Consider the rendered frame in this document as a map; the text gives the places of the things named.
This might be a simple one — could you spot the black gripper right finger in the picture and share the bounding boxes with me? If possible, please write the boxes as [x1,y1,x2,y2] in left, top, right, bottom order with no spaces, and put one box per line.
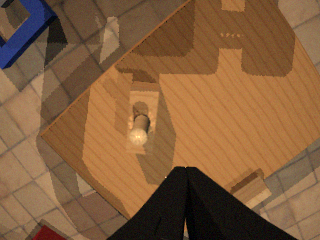
[185,167,298,240]

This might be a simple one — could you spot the red tray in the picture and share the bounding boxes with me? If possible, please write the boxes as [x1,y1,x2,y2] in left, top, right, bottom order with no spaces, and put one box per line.
[32,225,66,240]

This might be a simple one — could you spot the tan cylindrical pin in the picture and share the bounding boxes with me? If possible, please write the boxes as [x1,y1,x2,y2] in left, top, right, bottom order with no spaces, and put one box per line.
[129,115,150,145]

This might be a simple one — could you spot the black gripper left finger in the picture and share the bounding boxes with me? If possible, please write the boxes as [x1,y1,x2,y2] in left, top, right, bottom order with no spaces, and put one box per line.
[106,166,188,240]

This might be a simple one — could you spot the blue c-shaped clamp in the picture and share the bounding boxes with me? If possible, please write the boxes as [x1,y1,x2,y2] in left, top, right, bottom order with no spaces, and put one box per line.
[0,0,58,69]

